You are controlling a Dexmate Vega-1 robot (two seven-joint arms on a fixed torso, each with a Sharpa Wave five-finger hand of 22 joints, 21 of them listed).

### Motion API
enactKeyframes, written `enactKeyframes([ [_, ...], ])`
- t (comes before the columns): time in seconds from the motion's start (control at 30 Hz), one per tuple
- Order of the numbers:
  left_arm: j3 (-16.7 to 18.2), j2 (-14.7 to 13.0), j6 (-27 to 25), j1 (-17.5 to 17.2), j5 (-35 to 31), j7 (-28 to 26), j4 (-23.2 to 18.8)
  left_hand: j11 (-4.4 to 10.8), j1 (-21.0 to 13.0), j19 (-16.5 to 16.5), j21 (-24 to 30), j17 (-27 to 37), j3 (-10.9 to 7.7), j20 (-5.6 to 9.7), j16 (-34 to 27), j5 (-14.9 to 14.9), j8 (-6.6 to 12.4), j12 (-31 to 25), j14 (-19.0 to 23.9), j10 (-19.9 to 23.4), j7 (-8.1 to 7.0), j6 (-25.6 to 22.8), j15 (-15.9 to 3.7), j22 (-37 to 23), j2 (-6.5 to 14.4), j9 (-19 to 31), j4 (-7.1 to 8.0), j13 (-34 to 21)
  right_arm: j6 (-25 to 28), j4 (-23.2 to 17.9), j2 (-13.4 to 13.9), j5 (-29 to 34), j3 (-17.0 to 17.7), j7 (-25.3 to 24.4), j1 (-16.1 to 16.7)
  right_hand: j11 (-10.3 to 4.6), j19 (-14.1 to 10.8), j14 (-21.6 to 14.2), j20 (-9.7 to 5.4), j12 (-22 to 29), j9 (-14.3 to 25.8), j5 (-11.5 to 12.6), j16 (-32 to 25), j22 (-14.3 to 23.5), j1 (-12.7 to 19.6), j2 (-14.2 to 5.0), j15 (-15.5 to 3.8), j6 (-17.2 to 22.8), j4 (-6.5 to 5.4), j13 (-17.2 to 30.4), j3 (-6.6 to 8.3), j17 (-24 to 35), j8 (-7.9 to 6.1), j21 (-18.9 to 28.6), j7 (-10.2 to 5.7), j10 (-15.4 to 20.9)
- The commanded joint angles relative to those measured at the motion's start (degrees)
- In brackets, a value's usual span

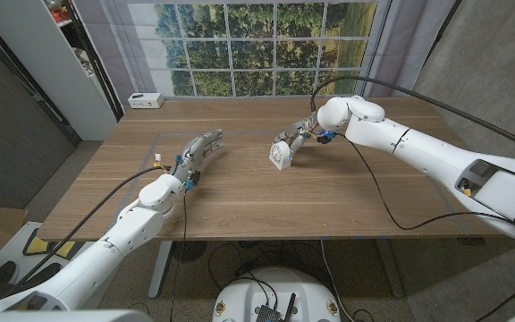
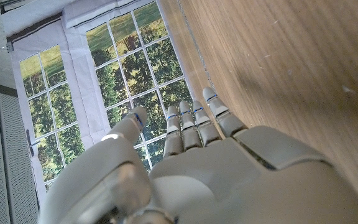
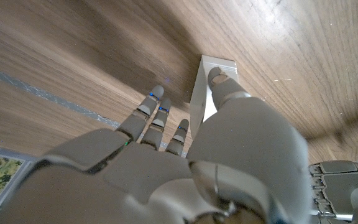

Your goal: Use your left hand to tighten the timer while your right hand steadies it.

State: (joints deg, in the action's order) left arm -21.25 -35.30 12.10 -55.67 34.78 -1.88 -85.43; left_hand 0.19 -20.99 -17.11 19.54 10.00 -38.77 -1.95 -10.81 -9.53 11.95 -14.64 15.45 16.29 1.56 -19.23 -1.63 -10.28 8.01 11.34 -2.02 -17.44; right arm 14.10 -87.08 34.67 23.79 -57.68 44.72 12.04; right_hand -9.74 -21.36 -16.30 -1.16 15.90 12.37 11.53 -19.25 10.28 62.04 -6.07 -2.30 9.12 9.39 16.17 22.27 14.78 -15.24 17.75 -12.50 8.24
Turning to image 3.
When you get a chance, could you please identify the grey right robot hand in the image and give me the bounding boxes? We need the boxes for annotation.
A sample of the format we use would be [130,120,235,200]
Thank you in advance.
[0,66,358,224]

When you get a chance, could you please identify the white kitchen timer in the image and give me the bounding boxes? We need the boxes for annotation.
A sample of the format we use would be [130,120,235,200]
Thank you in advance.
[190,55,239,138]

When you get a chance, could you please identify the grey tape outline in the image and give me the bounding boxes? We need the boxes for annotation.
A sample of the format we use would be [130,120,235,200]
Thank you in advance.
[0,63,121,129]

